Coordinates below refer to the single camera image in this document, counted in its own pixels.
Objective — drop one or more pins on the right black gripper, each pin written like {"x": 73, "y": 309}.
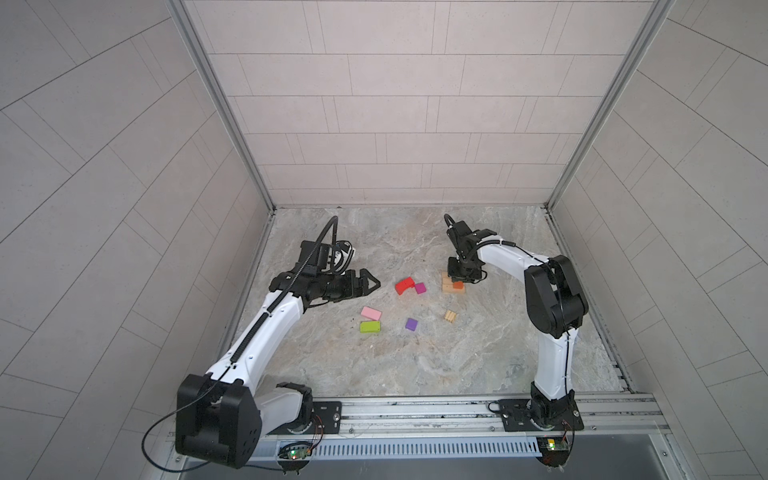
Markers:
{"x": 474, "y": 276}

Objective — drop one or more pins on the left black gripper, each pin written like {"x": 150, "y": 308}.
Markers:
{"x": 358, "y": 290}

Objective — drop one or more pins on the natural wood long block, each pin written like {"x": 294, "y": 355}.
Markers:
{"x": 447, "y": 285}

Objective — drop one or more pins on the pink wood block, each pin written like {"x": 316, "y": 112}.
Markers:
{"x": 371, "y": 314}

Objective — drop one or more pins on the green wood block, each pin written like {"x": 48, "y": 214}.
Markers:
{"x": 367, "y": 327}

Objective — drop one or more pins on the red wood block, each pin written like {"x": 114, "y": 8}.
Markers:
{"x": 404, "y": 285}

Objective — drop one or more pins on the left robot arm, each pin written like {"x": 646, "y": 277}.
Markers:
{"x": 220, "y": 416}

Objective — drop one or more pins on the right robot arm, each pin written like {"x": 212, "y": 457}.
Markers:
{"x": 555, "y": 304}

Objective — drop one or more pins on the left circuit board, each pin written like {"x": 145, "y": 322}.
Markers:
{"x": 296, "y": 451}

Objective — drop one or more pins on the circuit board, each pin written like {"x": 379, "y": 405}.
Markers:
{"x": 553, "y": 445}
{"x": 296, "y": 451}

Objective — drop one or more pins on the right circuit board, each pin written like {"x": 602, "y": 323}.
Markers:
{"x": 553, "y": 445}

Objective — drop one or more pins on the aluminium mounting rail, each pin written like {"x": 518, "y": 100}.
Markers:
{"x": 358, "y": 418}

